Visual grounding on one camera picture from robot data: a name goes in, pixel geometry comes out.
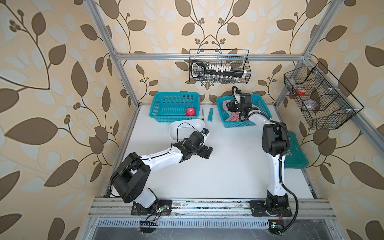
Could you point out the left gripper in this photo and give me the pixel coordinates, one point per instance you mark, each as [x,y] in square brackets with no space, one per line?
[204,150]

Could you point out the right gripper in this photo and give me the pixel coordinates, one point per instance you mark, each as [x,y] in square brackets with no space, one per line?
[231,106]

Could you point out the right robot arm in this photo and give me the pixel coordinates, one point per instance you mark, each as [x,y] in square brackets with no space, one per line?
[275,143]

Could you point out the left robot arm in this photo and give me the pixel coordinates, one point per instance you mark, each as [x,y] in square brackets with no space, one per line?
[130,178]

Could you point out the right teal plastic basket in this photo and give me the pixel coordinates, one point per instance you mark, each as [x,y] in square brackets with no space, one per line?
[257,101]

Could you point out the teal plastic basket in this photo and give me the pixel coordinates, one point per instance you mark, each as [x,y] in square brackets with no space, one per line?
[257,101]
[168,107]

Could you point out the teal knife sheath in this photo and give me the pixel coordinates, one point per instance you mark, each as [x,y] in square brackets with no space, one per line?
[210,117]

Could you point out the white plastic tray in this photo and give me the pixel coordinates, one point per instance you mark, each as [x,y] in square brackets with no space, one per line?
[180,130]

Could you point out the red tape roll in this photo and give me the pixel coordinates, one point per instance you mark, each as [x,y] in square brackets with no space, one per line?
[301,91]

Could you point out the black white tool set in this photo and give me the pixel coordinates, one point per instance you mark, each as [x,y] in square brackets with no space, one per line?
[198,70]

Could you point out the left teal plastic basket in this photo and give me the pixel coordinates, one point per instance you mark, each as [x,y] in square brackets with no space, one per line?
[168,107]

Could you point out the green tool case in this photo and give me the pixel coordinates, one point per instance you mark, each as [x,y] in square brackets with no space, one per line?
[295,158]

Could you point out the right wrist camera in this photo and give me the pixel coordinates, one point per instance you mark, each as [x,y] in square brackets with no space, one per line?
[237,95]

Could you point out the back black wire basket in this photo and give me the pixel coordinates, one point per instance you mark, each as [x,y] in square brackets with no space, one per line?
[237,59]

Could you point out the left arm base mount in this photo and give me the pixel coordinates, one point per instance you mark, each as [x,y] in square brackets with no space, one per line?
[160,206]

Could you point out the side black wire basket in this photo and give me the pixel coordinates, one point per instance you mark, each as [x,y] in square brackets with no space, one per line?
[329,103]

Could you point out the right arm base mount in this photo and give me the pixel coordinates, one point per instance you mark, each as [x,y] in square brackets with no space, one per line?
[272,206]

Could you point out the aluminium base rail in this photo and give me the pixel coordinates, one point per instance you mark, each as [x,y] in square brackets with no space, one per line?
[205,213]

